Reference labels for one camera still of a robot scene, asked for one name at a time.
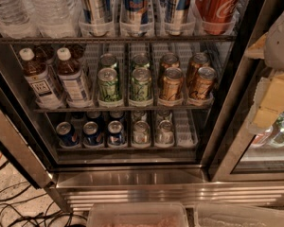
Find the left back green can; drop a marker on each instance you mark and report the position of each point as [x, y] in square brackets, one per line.
[108, 60]

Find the right front tea bottle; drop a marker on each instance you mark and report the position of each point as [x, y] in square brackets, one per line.
[73, 79]

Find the left silver can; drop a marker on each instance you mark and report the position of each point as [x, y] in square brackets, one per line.
[141, 133]

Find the orange can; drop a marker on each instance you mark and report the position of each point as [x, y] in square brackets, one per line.
[203, 83]
[168, 60]
[197, 61]
[172, 83]

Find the left back orange can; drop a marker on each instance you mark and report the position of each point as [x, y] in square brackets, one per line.
[168, 60]

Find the left clear water bottle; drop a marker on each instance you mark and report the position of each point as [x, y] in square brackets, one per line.
[14, 20]

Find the left clear plastic bin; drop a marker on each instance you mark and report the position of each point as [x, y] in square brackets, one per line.
[139, 214]

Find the left front tea bottle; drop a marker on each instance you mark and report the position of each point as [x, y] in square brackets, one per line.
[42, 81]

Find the middle blue pepsi can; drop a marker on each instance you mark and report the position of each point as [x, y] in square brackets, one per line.
[92, 134]

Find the blue pepsi can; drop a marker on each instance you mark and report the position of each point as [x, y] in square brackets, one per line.
[116, 136]
[67, 134]
[92, 134]

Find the red coke can front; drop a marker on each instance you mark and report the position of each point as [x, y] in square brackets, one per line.
[216, 14]

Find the left blue pepsi can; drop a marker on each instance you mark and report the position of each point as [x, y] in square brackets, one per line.
[67, 134]

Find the tall energy drink can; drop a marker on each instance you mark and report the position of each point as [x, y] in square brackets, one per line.
[177, 19]
[95, 18]

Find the green can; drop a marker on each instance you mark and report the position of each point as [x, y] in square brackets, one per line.
[140, 60]
[108, 60]
[108, 84]
[141, 84]

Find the right silver can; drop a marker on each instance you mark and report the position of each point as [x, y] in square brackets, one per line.
[164, 133]

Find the right blue pepsi can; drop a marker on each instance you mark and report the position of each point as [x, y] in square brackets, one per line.
[116, 136]

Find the left front orange can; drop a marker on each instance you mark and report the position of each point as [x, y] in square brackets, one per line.
[172, 83]

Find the right tall energy drink can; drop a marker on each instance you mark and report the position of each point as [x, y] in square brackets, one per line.
[177, 19]

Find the right clear water bottle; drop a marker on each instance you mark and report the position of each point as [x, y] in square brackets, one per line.
[54, 18]

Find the right front orange can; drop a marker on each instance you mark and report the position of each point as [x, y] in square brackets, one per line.
[203, 83]

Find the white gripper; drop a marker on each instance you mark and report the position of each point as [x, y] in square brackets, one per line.
[281, 44]

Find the tea bottle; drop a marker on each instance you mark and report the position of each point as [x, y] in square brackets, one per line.
[73, 79]
[42, 81]

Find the right clear plastic bin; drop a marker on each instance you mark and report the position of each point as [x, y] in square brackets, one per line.
[227, 215]

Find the left tall energy drink can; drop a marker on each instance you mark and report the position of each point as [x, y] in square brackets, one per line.
[95, 18]

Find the right front green can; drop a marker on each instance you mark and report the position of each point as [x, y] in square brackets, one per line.
[141, 84]

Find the left front green can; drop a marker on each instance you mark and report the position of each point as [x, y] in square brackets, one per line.
[108, 84]

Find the clear water bottle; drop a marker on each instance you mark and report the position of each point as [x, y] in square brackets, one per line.
[54, 18]
[14, 20]

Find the silver can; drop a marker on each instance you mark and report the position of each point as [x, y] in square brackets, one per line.
[164, 133]
[141, 133]

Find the steel fridge door left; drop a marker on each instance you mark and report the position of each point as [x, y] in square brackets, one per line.
[14, 146]

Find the clear plastic bin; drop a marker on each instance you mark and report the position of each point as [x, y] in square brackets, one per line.
[227, 215]
[139, 214]

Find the right back green can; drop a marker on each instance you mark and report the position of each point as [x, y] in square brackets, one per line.
[140, 60]

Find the right back orange can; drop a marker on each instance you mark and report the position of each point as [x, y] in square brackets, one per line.
[197, 61]

